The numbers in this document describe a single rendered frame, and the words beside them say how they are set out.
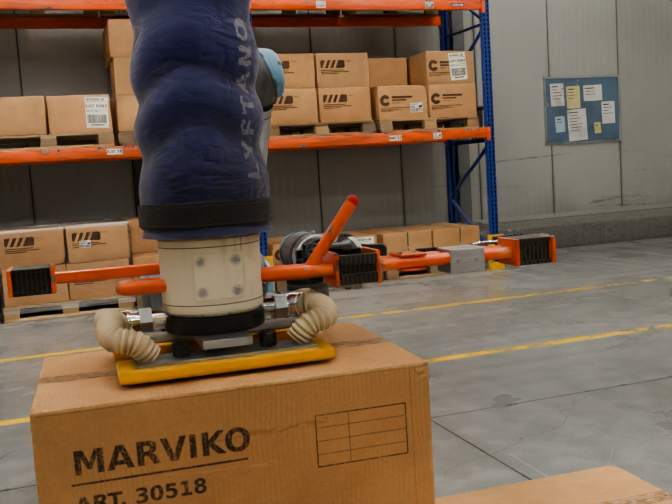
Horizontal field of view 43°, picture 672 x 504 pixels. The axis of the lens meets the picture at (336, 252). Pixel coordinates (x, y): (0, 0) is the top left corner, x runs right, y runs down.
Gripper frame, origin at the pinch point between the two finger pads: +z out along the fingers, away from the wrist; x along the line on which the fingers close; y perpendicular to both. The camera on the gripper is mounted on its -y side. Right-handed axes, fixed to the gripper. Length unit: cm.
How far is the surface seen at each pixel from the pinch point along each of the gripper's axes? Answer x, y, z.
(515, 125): 57, -516, -857
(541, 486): -54, -43, -14
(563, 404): -108, -178, -222
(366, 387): -16.5, 7.6, 21.2
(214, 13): 43, 25, 10
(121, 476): -25, 45, 20
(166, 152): 21.7, 33.9, 8.0
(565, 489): -54, -46, -10
